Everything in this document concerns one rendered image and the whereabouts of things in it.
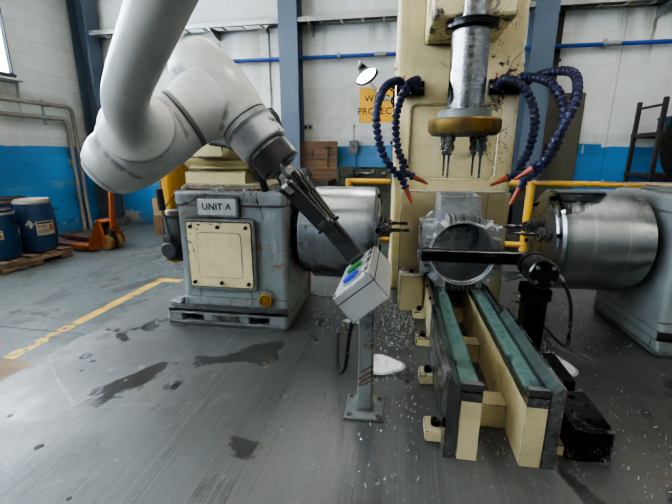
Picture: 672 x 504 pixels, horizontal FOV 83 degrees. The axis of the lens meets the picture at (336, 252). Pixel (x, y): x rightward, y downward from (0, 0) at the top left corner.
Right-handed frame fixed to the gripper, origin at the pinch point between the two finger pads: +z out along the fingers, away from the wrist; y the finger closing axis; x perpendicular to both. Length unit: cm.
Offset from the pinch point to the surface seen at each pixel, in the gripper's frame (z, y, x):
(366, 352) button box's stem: 17.1, -6.3, 7.6
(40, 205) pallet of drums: -220, 316, 329
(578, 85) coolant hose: 9, 35, -57
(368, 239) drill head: 5.9, 24.8, 1.0
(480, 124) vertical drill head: 1.5, 32.6, -35.3
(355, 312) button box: 8.4, -13.5, 1.9
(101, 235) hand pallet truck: -170, 376, 344
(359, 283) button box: 5.2, -13.5, -1.4
